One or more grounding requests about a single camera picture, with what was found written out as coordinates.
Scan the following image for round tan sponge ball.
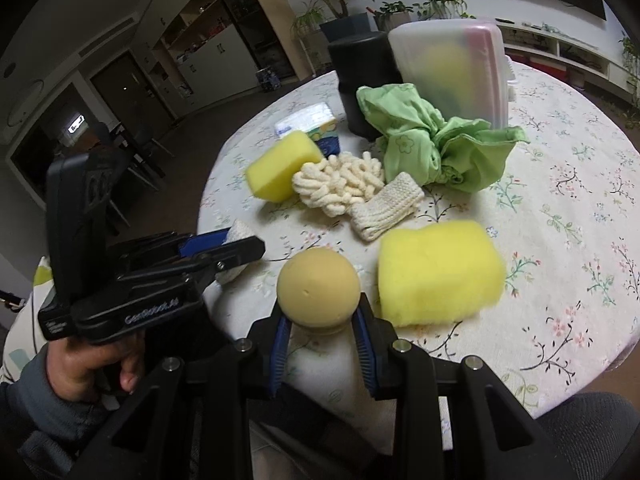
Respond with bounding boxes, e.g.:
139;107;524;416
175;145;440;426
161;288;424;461
277;247;361;335

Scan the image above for green cloth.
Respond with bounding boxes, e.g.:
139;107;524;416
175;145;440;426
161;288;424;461
356;84;528;194

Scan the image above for person's left hand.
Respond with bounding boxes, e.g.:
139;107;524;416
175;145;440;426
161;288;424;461
46;334;144;403

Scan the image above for yellow rectangular sponge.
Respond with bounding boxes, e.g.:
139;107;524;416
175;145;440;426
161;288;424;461
245;131;323;204

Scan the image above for large yellow sponge block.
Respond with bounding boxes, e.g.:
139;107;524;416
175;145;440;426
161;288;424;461
378;220;506;327

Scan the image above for cream chenille mitt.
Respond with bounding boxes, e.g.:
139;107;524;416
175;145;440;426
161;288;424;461
292;152;385;218

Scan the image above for cream knitted cloth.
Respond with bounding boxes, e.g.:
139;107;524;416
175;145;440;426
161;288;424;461
350;172;424;242

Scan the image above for floral white tablecloth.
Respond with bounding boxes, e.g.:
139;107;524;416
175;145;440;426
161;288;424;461
198;64;639;416

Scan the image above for white storage cabinet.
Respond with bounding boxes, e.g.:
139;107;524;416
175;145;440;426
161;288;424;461
131;0;258;117

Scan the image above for black cylindrical container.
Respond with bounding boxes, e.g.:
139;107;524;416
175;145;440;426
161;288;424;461
329;32;402;142

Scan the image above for dark blue planter pot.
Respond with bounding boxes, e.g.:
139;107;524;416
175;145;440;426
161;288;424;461
320;13;371;42

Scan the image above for translucent white plastic box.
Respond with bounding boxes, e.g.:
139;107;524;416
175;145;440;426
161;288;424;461
388;18;514;129

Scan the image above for trailing green vine plant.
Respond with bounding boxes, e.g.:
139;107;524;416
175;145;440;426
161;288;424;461
366;0;476;32

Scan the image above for white tv cabinet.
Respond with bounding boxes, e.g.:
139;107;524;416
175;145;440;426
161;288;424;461
495;18;638;98

